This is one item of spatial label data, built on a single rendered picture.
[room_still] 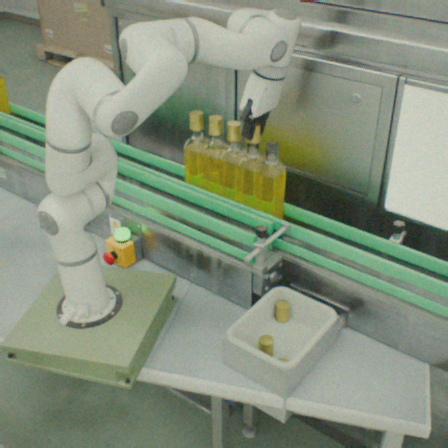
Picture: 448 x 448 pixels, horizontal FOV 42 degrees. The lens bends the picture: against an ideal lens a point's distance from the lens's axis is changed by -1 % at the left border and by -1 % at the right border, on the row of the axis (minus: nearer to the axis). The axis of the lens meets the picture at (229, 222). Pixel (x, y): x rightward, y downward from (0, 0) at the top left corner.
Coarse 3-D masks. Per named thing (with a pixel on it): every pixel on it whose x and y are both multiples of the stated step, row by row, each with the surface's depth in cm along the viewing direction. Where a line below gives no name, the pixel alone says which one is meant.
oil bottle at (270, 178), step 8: (264, 168) 141; (272, 168) 140; (280, 168) 142; (256, 176) 144; (264, 176) 142; (272, 176) 141; (280, 176) 142; (256, 184) 145; (264, 184) 143; (272, 184) 142; (280, 184) 144; (256, 192) 146; (264, 192) 144; (272, 192) 143; (280, 192) 145; (256, 200) 147; (264, 200) 145; (272, 200) 144; (280, 200) 147; (256, 208) 148; (264, 208) 147; (272, 208) 145; (280, 208) 148; (280, 216) 149
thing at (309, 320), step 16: (288, 288) 141; (256, 304) 136; (272, 304) 141; (304, 304) 139; (320, 304) 136; (240, 320) 132; (256, 320) 137; (272, 320) 142; (304, 320) 140; (320, 320) 137; (240, 336) 133; (256, 336) 138; (272, 336) 138; (288, 336) 138; (304, 336) 138; (320, 336) 128; (256, 352) 123; (288, 352) 133; (304, 352) 123; (288, 368) 121
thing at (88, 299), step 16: (96, 256) 131; (64, 272) 129; (80, 272) 128; (96, 272) 131; (64, 288) 133; (80, 288) 131; (96, 288) 133; (64, 304) 139; (80, 304) 133; (96, 304) 135; (112, 304) 138; (64, 320) 131; (80, 320) 134
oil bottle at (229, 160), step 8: (224, 152) 148; (232, 152) 147; (240, 152) 147; (224, 160) 148; (232, 160) 147; (224, 168) 149; (232, 168) 148; (224, 176) 151; (232, 176) 149; (224, 184) 152; (232, 184) 150; (224, 192) 153; (232, 192) 151
